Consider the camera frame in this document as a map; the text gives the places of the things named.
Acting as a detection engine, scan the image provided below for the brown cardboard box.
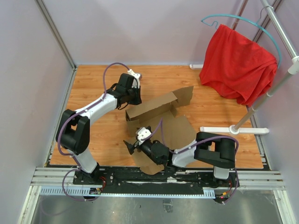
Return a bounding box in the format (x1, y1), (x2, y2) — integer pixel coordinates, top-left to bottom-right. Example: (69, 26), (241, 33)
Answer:
(125, 85), (197, 175)

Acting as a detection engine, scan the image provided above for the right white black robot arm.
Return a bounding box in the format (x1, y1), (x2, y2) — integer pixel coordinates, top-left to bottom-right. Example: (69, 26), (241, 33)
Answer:
(124, 132), (239, 187)

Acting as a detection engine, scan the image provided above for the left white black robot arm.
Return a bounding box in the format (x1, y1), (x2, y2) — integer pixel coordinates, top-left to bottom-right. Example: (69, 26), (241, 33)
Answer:
(56, 70), (142, 185)

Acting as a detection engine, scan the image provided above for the red cloth shirt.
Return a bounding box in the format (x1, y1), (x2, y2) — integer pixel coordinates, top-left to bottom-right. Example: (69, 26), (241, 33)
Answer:
(199, 25), (278, 106)

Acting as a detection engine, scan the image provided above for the teal clothes hanger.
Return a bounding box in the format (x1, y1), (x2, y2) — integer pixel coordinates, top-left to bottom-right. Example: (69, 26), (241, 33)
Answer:
(200, 6), (282, 69)

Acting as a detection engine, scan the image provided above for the white clothes rack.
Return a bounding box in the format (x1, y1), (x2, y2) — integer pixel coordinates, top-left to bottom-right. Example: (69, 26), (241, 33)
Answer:
(189, 0), (299, 135)

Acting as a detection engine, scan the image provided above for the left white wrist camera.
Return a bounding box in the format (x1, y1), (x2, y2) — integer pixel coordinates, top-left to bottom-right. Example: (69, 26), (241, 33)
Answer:
(128, 69), (142, 89)

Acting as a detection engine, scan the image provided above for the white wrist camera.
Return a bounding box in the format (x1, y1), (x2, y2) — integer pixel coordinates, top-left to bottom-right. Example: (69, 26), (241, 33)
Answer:
(128, 69), (142, 89)
(136, 126), (152, 145)

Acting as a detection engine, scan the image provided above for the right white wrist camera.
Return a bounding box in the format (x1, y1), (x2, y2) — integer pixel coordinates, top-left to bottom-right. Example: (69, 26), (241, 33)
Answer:
(136, 126), (152, 145)

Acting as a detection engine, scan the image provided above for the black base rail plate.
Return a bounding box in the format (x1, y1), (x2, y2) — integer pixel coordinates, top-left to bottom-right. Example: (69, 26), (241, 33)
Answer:
(72, 167), (237, 195)

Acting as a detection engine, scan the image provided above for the grey slotted cable duct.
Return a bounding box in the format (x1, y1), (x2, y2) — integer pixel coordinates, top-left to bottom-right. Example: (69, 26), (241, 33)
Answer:
(39, 186), (217, 199)

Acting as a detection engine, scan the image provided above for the aluminium frame post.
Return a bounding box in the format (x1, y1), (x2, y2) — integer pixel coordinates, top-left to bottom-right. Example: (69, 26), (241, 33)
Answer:
(35, 0), (77, 70)

